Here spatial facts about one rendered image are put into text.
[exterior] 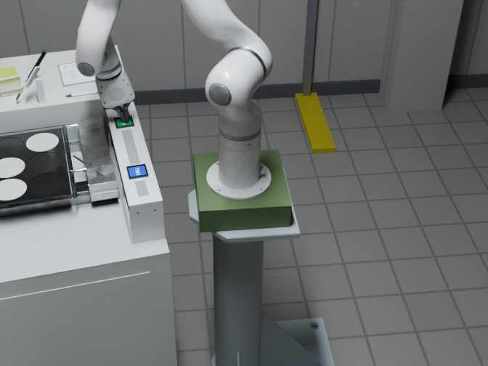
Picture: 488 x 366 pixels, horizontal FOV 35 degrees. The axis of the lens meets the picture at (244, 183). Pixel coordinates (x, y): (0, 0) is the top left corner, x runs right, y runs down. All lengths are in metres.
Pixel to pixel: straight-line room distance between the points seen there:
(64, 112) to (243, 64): 0.78
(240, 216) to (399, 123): 2.16
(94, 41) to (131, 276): 0.65
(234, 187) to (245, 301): 0.46
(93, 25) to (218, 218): 0.63
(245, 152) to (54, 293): 0.65
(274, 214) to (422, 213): 1.54
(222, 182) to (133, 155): 0.28
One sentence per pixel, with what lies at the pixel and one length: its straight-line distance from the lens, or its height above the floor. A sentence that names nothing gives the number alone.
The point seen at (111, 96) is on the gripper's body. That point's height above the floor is 1.08.
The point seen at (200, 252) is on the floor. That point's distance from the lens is 3.33.
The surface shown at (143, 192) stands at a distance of 2.13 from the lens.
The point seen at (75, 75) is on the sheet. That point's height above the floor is 0.97.
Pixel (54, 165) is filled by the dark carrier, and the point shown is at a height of 0.90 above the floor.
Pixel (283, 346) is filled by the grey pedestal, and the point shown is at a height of 0.15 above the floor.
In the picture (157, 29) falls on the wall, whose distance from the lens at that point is 4.07.
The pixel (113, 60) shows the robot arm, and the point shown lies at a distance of 2.26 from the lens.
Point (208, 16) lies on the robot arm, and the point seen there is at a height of 1.43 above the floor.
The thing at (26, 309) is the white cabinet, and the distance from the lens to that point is 2.22.
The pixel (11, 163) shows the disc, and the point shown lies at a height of 0.90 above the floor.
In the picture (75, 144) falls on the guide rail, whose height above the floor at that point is 0.85.
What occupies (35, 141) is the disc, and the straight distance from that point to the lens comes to 2.48.
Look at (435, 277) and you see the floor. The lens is 3.33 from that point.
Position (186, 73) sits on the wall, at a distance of 4.20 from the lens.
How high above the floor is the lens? 2.29
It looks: 38 degrees down
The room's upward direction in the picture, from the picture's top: 1 degrees clockwise
